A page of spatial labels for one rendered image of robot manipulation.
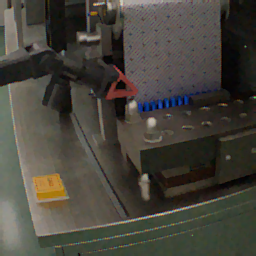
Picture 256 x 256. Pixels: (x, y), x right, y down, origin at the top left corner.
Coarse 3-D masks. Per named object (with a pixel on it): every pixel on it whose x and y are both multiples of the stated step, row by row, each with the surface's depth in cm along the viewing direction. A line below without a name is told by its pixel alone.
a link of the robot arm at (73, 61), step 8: (64, 56) 96; (72, 56) 98; (64, 64) 96; (72, 64) 97; (80, 64) 98; (64, 72) 97; (72, 72) 97; (56, 80) 97; (64, 80) 101; (72, 80) 99
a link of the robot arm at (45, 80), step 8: (48, 56) 91; (40, 64) 90; (48, 64) 91; (56, 64) 92; (48, 72) 92; (56, 72) 94; (48, 80) 96; (40, 88) 98; (48, 88) 96; (56, 88) 97; (64, 88) 98; (40, 96) 98; (48, 96) 97; (56, 96) 97; (64, 96) 99; (48, 104) 98; (56, 104) 98; (64, 104) 100
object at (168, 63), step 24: (144, 48) 104; (168, 48) 106; (192, 48) 109; (216, 48) 111; (144, 72) 106; (168, 72) 109; (192, 72) 111; (216, 72) 113; (144, 96) 109; (168, 96) 111
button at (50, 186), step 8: (40, 176) 99; (48, 176) 99; (56, 176) 99; (40, 184) 95; (48, 184) 95; (56, 184) 96; (40, 192) 92; (48, 192) 93; (56, 192) 94; (64, 192) 95
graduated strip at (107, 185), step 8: (72, 120) 131; (80, 128) 127; (80, 136) 122; (88, 144) 118; (88, 152) 114; (96, 160) 111; (96, 168) 107; (104, 176) 104; (104, 184) 101; (112, 192) 98; (112, 200) 95; (120, 200) 95; (120, 208) 92; (120, 216) 89; (128, 216) 89
